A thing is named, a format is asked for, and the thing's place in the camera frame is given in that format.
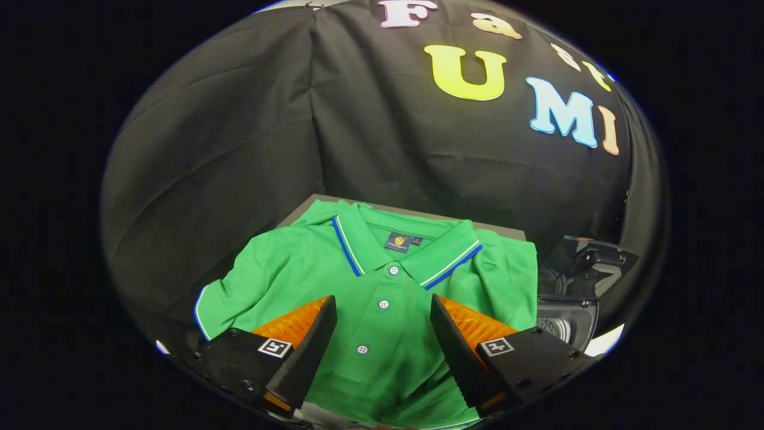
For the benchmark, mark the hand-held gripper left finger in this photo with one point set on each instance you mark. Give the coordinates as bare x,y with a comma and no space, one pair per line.
307,352

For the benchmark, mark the dark washing machine lid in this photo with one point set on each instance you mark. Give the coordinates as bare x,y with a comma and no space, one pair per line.
588,263

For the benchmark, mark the black backdrop cloth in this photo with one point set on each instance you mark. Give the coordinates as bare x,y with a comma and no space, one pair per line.
250,131

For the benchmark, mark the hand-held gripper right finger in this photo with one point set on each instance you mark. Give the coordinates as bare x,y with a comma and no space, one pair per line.
456,352

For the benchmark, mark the grey cabinet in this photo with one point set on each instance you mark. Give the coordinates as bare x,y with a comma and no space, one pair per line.
504,230

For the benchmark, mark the dark grey washing machine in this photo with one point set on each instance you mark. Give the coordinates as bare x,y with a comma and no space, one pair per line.
567,328

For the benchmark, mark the green polo shirt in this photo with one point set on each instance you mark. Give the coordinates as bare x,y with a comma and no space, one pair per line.
388,370

